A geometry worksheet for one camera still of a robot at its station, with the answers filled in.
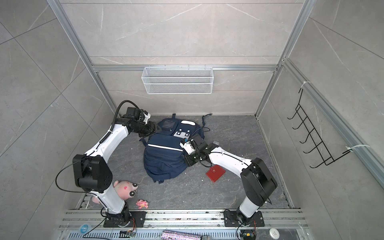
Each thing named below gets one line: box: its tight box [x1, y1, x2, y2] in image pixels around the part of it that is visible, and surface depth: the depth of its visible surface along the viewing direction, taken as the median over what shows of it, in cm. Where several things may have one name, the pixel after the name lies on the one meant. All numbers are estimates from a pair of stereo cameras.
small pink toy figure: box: [135, 199, 149, 210], surface depth 78 cm
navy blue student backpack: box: [139, 113, 205, 184], surface depth 88 cm
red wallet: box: [205, 164, 226, 183], surface depth 90 cm
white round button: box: [269, 228, 280, 240], surface depth 71 cm
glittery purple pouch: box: [161, 230, 201, 240], surface depth 67 cm
